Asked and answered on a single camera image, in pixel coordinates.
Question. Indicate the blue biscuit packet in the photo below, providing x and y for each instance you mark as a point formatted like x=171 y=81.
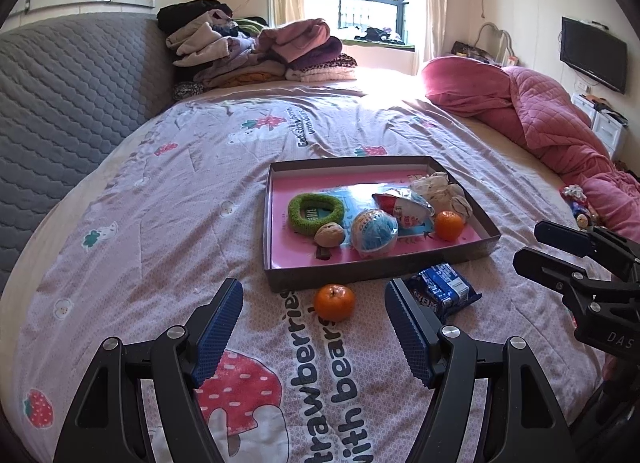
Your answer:
x=442 y=289

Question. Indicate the brown walnut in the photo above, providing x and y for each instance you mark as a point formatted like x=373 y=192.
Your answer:
x=330 y=235

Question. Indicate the shallow grey cardboard box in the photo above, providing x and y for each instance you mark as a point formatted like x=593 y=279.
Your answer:
x=374 y=268

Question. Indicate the pink strawberry bed sheet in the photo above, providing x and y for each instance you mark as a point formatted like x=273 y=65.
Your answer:
x=185 y=212

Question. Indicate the pink quilted blanket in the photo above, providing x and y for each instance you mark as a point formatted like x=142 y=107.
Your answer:
x=535 y=112

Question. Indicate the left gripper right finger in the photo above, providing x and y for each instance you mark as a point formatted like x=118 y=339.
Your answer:
x=522 y=422

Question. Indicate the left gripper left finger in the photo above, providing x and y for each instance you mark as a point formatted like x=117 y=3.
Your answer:
x=106 y=421

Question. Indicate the black wall television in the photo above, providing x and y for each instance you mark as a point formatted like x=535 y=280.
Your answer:
x=594 y=52

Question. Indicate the white drawer cabinet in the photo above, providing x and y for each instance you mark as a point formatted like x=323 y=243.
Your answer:
x=609 y=126

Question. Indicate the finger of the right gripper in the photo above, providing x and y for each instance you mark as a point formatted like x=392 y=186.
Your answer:
x=613 y=252
x=555 y=277

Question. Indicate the orange tangerine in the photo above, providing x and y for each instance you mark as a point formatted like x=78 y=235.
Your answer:
x=334 y=302
x=448 y=225

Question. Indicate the blue white egg snack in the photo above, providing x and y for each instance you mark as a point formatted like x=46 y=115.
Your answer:
x=373 y=233

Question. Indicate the grey quilted headboard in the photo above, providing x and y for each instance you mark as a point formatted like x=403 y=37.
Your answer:
x=72 y=89

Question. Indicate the beige mesh bag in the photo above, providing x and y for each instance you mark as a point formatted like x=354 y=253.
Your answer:
x=442 y=195

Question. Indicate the pile of folded clothes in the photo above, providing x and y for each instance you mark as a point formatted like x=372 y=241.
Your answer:
x=213 y=50

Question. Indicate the small stuffed doll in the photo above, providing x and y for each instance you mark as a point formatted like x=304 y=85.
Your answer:
x=575 y=197

